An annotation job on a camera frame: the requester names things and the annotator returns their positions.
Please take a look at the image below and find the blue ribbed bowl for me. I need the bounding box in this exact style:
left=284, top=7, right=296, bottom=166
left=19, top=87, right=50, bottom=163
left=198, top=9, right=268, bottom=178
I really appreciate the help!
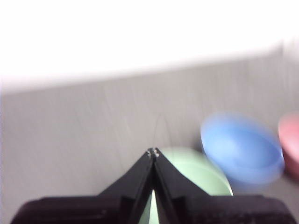
left=200, top=112, right=286, bottom=188

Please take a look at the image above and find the red ribbed bowl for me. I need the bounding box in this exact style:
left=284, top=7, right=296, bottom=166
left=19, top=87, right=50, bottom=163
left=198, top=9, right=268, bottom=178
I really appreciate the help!
left=278, top=112, right=299, bottom=178

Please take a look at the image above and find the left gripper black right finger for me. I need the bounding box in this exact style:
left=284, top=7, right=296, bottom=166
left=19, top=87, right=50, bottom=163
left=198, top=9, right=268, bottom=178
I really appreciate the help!
left=152, top=148, right=297, bottom=224

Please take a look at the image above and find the green ribbed bowl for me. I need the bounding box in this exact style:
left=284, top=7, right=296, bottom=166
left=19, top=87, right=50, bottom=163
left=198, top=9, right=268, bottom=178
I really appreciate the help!
left=138, top=147, right=234, bottom=224

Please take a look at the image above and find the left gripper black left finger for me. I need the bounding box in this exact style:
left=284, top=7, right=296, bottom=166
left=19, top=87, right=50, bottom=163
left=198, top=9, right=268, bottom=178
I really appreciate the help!
left=10, top=148, right=154, bottom=224

